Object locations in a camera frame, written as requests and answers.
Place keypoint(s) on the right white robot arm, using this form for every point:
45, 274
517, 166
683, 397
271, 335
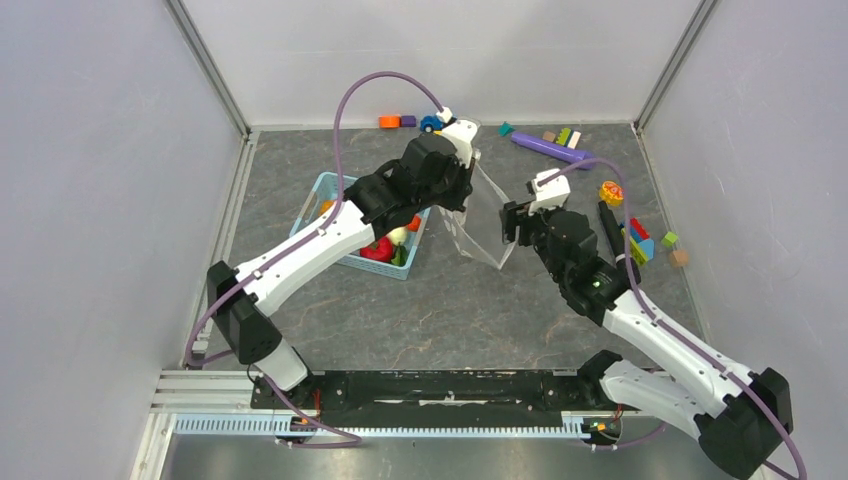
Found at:
737, 416

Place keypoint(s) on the multicolour block stack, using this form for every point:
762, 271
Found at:
642, 244

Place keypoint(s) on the tan cube block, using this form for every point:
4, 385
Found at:
679, 258

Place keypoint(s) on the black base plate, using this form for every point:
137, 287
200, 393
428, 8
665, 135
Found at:
439, 398

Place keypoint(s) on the orange toy carrot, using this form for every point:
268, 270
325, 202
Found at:
415, 224

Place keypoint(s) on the blue toy car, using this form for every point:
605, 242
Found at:
430, 124

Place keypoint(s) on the orange toy block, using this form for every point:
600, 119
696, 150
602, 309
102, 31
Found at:
389, 122

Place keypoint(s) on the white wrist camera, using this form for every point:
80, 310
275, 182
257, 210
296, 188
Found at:
550, 189
461, 132

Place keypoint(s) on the green white block cluster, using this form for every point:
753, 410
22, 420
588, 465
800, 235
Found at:
566, 137

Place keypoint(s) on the teal small block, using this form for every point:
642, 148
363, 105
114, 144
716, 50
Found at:
505, 129

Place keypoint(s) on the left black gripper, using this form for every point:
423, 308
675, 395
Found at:
465, 182

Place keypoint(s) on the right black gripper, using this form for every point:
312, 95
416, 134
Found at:
517, 215

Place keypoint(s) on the clear polka dot zip bag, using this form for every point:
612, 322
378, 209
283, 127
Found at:
476, 231

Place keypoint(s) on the red toy tomato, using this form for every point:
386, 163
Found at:
380, 251

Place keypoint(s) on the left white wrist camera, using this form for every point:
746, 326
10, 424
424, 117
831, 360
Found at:
461, 132

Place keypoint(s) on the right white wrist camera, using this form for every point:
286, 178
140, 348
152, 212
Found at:
550, 189

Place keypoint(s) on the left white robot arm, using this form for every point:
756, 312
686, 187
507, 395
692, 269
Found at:
245, 297

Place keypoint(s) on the purple toy flashlight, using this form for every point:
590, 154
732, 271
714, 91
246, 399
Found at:
550, 149

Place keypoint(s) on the purple toy block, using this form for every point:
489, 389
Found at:
408, 121

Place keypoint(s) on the green cube block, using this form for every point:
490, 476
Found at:
670, 240

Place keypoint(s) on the white toy radish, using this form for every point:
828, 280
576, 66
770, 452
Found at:
398, 238

